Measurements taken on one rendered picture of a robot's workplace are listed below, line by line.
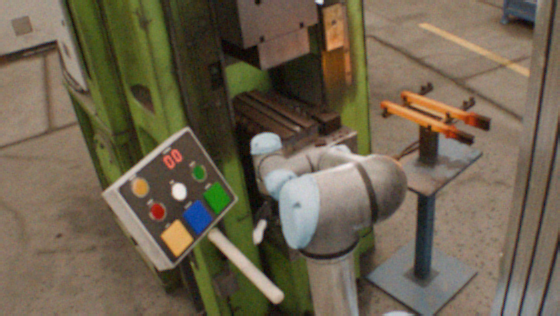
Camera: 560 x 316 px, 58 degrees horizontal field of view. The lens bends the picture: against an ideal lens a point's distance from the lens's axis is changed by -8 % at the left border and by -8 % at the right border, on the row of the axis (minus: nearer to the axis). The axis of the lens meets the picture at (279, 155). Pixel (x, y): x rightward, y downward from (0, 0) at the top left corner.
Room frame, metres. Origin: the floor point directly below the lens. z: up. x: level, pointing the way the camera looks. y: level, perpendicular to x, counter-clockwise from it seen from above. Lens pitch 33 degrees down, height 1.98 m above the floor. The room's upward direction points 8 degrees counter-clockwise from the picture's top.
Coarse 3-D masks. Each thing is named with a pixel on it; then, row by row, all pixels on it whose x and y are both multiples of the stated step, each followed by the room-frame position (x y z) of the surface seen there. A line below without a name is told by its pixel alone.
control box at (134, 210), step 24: (168, 144) 1.37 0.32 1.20; (192, 144) 1.42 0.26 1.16; (144, 168) 1.27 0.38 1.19; (168, 168) 1.31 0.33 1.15; (192, 168) 1.36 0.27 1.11; (120, 192) 1.18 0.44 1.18; (168, 192) 1.26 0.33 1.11; (192, 192) 1.30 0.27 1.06; (120, 216) 1.18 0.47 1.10; (144, 216) 1.16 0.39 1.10; (168, 216) 1.20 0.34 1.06; (216, 216) 1.29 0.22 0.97; (144, 240) 1.14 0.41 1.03; (192, 240) 1.19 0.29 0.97; (168, 264) 1.10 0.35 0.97
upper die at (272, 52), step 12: (288, 36) 1.69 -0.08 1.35; (300, 36) 1.71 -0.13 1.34; (228, 48) 1.81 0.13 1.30; (240, 48) 1.73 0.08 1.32; (252, 48) 1.66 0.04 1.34; (264, 48) 1.64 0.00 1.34; (276, 48) 1.66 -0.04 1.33; (288, 48) 1.69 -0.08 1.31; (300, 48) 1.71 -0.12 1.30; (252, 60) 1.67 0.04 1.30; (264, 60) 1.64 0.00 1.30; (276, 60) 1.66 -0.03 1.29
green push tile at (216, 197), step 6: (216, 186) 1.35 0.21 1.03; (210, 192) 1.33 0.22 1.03; (216, 192) 1.34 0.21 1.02; (222, 192) 1.35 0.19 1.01; (210, 198) 1.31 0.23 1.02; (216, 198) 1.32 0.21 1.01; (222, 198) 1.34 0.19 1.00; (228, 198) 1.35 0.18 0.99; (210, 204) 1.30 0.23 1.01; (216, 204) 1.31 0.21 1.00; (222, 204) 1.32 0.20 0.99; (216, 210) 1.29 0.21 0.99
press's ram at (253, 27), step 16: (224, 0) 1.67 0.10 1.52; (240, 0) 1.61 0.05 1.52; (256, 0) 1.64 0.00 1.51; (272, 0) 1.67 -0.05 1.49; (288, 0) 1.70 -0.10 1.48; (304, 0) 1.73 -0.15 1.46; (224, 16) 1.69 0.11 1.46; (240, 16) 1.60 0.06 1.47; (256, 16) 1.63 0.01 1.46; (272, 16) 1.66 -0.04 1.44; (288, 16) 1.69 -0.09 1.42; (304, 16) 1.73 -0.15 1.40; (224, 32) 1.70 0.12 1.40; (240, 32) 1.61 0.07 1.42; (256, 32) 1.63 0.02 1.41; (272, 32) 1.66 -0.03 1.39; (288, 32) 1.69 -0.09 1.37
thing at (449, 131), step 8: (384, 104) 1.82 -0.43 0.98; (392, 104) 1.81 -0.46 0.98; (392, 112) 1.78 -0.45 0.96; (400, 112) 1.75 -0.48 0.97; (408, 112) 1.73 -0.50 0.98; (416, 112) 1.72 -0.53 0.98; (416, 120) 1.68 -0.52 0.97; (424, 120) 1.66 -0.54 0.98; (432, 120) 1.65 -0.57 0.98; (432, 128) 1.62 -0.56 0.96; (440, 128) 1.59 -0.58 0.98; (448, 128) 1.57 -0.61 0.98; (448, 136) 1.55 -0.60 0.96; (456, 136) 1.54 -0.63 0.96; (464, 136) 1.51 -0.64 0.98; (472, 136) 1.50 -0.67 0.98
